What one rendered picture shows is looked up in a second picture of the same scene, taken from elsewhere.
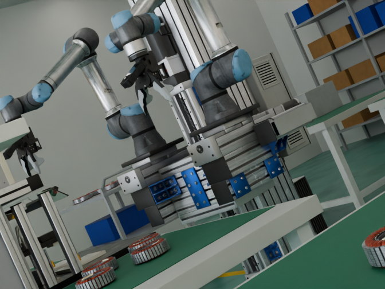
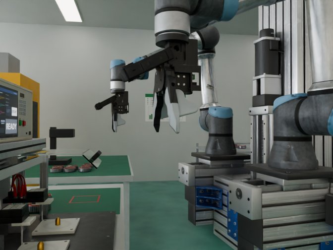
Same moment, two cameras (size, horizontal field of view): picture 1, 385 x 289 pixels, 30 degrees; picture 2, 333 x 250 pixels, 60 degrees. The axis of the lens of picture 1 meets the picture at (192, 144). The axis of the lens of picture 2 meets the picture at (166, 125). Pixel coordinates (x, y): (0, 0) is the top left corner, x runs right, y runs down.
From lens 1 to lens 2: 193 cm
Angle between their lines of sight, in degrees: 27
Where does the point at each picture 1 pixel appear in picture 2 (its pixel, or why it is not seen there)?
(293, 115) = not seen: outside the picture
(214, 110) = (282, 156)
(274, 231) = not seen: outside the picture
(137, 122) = (216, 124)
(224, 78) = (312, 122)
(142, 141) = (213, 143)
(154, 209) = (193, 208)
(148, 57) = (185, 47)
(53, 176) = not seen: hidden behind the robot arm
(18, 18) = (239, 41)
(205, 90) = (283, 126)
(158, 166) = (216, 171)
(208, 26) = (322, 45)
